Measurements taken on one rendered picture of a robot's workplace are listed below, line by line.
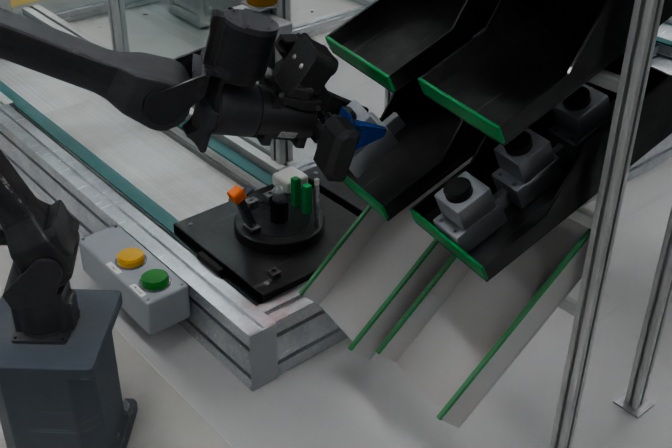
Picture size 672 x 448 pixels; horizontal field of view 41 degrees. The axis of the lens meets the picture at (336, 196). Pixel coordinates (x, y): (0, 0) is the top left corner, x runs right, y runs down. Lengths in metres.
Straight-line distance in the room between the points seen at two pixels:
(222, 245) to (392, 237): 0.31
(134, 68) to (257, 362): 0.50
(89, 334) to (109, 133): 0.81
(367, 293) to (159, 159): 0.68
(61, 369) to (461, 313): 0.47
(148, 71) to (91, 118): 1.00
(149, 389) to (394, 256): 0.40
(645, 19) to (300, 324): 0.65
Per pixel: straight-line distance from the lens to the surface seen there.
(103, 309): 1.13
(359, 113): 1.02
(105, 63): 0.92
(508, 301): 1.08
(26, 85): 2.11
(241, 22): 0.91
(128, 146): 1.79
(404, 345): 1.13
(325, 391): 1.29
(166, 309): 1.32
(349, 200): 1.48
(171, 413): 1.27
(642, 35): 0.89
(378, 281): 1.17
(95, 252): 1.42
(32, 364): 1.08
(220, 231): 1.41
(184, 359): 1.35
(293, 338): 1.29
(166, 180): 1.67
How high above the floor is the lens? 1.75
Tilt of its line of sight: 31 degrees down
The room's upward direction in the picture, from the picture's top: 1 degrees clockwise
